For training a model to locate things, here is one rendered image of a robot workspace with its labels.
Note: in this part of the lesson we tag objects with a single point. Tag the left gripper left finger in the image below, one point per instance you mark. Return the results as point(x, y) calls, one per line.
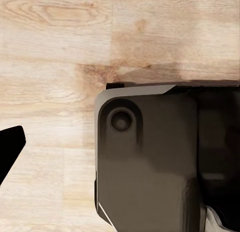
point(12, 141)

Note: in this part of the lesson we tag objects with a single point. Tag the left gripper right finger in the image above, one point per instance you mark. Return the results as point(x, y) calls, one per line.
point(232, 141)

